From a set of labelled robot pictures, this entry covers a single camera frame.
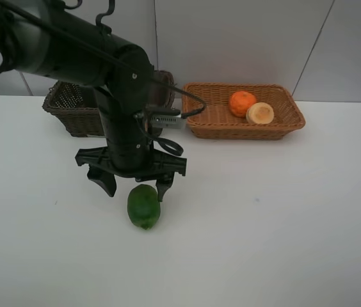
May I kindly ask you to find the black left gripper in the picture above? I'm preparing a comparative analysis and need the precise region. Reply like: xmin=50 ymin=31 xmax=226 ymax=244
xmin=75 ymin=147 xmax=186 ymax=202

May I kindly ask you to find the green pepper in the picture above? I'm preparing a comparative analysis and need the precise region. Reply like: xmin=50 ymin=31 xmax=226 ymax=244
xmin=127 ymin=184 xmax=161 ymax=230

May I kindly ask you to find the orange mandarin fruit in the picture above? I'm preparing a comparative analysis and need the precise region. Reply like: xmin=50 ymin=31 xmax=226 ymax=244
xmin=229 ymin=91 xmax=257 ymax=118

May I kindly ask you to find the peach coloured fruit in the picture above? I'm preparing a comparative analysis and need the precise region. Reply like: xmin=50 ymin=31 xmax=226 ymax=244
xmin=246 ymin=102 xmax=275 ymax=125

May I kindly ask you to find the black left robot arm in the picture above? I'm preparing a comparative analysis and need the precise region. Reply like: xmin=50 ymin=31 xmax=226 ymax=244
xmin=0 ymin=1 xmax=186 ymax=198

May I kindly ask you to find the dark brown wicker basket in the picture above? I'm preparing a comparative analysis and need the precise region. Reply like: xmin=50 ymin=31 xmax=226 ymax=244
xmin=43 ymin=70 xmax=175 ymax=138

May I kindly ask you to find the light orange wicker basket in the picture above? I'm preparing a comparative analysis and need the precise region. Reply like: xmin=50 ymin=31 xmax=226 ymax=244
xmin=183 ymin=83 xmax=306 ymax=140

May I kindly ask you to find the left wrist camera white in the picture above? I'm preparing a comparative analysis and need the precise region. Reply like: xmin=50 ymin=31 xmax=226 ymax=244
xmin=134 ymin=106 xmax=186 ymax=129

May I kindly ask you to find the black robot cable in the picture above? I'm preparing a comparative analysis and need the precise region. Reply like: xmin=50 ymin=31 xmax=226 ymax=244
xmin=0 ymin=0 xmax=207 ymax=157

